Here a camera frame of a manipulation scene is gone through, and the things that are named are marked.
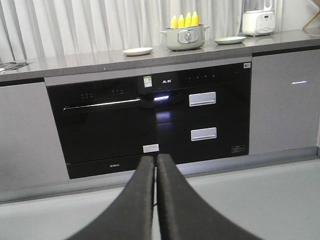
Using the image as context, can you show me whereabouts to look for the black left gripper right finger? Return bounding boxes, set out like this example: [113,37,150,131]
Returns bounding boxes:
[156,153,259,240]

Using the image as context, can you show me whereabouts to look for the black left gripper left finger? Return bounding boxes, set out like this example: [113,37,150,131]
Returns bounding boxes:
[68,156,155,240]

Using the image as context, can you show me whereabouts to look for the pale yellow corn cob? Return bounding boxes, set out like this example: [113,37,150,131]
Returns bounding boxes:
[170,15,179,29]

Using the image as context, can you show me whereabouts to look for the bright yellow corn cob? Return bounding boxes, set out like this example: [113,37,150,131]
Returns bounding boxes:
[177,14,185,28]

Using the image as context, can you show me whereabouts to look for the orange yellow corn cob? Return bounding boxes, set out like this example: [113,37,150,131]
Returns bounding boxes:
[190,11,199,26]

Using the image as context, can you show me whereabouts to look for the yellow corn cob white tip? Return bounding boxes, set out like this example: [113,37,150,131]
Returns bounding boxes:
[184,12,192,27]

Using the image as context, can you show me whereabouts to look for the black built-in dishwasher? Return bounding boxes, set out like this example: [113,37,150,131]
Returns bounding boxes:
[47,75,160,179]

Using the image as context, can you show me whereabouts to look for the black drawer disinfection cabinet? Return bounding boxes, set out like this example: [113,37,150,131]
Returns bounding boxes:
[152,62,251,164]

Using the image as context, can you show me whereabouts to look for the grey left cabinet door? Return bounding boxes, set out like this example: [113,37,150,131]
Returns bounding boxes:
[0,82,69,192]

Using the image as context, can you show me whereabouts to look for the grey cabinet door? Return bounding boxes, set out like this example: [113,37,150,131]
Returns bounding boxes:
[0,82,69,192]
[249,50,320,155]

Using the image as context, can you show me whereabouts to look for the grey right cabinet door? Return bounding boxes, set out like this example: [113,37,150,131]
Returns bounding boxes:
[249,50,320,155]

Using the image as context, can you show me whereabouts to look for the beige round plate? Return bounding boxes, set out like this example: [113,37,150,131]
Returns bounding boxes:
[122,47,153,57]

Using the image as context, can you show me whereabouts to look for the green electric cooking pot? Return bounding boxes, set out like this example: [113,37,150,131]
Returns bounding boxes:
[160,24,209,51]

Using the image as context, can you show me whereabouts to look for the green round plate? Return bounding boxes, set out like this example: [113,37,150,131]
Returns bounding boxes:
[214,36,247,45]

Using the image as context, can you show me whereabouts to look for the steel sink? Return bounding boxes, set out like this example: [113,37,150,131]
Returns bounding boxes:
[0,61,34,73]

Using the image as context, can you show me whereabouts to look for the white soy milk blender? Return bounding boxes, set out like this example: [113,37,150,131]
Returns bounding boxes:
[242,0,276,36]

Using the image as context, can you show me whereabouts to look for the white pleated curtain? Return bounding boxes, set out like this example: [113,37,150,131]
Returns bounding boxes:
[0,0,320,63]

